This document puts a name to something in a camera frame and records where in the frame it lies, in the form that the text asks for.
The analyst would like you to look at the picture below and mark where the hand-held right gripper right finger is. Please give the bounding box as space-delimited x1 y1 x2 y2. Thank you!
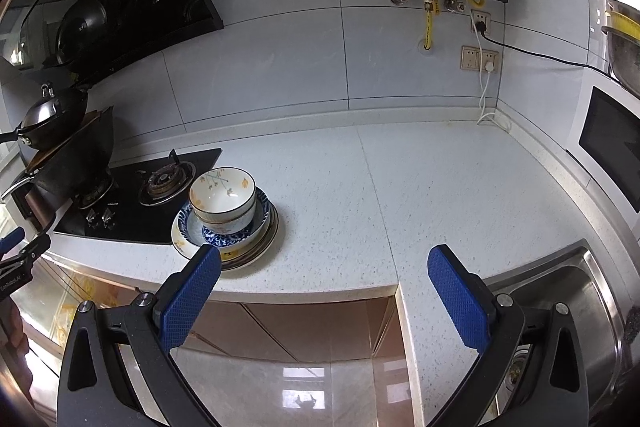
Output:
427 244 588 427

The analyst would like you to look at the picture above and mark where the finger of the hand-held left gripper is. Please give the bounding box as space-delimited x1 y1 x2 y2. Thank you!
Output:
0 227 27 257
0 233 53 277

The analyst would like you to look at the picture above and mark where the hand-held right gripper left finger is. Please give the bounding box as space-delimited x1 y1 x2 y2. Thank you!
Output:
57 244 223 427

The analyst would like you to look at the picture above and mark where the blue patterned deep plate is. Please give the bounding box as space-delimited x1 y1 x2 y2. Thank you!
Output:
179 198 272 249

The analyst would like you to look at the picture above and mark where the yellow leaf print bowl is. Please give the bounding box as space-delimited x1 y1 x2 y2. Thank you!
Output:
188 166 257 229

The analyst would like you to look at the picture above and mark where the gas stove burner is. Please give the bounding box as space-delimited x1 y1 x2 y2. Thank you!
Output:
75 179 116 210
138 150 196 206

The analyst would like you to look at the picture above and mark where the black glass gas stove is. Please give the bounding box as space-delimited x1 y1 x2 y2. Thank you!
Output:
52 148 223 246

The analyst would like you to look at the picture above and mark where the black frying pan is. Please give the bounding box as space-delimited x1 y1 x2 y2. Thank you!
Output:
0 106 117 205

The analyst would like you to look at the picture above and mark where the lower kitchen cabinet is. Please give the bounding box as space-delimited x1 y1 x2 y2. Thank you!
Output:
10 252 427 427

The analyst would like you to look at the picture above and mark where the wok with metal lid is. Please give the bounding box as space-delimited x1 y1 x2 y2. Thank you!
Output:
0 81 90 152

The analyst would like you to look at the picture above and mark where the stainless steel sink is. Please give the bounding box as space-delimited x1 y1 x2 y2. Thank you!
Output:
481 239 632 427

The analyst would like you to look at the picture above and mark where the microwave oven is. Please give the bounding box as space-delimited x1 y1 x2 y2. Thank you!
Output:
565 84 640 229

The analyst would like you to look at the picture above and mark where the white power cable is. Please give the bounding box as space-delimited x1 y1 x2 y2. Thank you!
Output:
475 61 512 128

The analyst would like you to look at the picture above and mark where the beige wall socket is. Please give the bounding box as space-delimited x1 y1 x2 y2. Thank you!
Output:
460 45 501 73

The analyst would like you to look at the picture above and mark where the black power cable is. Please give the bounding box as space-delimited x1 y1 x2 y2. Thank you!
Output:
476 23 617 81

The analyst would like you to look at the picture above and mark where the yellow gas hose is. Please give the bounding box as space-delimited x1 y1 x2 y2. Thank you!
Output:
421 0 442 54

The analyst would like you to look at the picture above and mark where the white wall socket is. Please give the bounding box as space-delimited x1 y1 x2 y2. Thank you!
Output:
469 9 492 34

